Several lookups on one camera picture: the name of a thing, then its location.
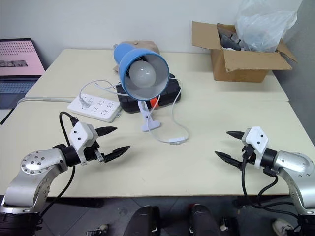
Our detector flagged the dark items in cardboard box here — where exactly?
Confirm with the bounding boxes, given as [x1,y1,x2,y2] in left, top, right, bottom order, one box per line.
[217,23,247,52]

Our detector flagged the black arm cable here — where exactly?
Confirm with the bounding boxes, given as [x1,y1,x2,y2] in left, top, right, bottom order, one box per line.
[36,111,80,222]
[240,144,302,218]

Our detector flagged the brown cardboard box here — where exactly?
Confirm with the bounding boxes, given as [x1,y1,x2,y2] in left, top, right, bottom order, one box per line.
[191,20,299,83]

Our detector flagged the white lamp cord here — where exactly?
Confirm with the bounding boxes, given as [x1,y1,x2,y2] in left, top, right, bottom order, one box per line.
[79,75,190,146]

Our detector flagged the white shoe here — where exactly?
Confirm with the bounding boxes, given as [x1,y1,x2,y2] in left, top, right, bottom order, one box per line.
[271,218,295,235]

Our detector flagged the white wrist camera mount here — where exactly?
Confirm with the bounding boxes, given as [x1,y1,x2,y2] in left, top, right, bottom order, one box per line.
[242,126,269,169]
[68,122,99,165]

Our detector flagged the black case with orange latch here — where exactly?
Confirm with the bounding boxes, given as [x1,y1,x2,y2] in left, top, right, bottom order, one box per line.
[116,73,183,114]

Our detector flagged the white light bulb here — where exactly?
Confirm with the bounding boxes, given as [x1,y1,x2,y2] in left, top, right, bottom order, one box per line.
[129,61,157,88]

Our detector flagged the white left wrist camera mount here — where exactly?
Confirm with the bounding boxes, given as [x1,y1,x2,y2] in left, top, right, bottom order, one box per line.
[68,122,99,165]

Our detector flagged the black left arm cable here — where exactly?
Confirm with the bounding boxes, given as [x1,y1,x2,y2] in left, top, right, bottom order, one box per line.
[36,111,80,222]

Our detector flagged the grey power strip cable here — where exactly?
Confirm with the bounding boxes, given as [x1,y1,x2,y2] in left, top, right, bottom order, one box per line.
[16,96,77,105]

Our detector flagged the clear plastic bag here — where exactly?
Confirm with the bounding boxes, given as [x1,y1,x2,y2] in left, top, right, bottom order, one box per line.
[235,0,299,54]

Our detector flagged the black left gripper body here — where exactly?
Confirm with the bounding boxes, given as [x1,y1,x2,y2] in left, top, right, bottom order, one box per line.
[83,142,106,165]

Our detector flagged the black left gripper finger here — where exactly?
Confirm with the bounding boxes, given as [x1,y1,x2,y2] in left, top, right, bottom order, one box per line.
[103,145,131,164]
[95,126,118,138]

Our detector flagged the white power strip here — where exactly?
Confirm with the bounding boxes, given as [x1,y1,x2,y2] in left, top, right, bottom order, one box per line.
[67,92,122,123]

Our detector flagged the open laptop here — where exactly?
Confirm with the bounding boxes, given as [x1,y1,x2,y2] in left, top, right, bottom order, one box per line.
[0,38,46,110]

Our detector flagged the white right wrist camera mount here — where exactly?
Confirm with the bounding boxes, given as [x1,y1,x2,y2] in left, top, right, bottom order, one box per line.
[242,126,269,169]

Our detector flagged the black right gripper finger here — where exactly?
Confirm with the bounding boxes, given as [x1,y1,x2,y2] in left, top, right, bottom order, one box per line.
[214,150,243,169]
[226,130,245,142]

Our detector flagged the blue clamp desk lamp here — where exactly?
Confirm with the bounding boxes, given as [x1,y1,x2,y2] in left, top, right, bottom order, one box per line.
[113,43,171,134]

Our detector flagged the dark rounded robot leg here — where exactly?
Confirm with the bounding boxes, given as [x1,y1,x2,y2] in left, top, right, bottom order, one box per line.
[127,205,161,236]
[188,204,220,236]

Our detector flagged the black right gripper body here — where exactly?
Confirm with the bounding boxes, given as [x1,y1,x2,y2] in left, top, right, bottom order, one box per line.
[239,134,257,168]

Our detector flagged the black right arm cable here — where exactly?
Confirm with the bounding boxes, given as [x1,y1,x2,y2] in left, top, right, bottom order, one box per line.
[240,144,302,218]

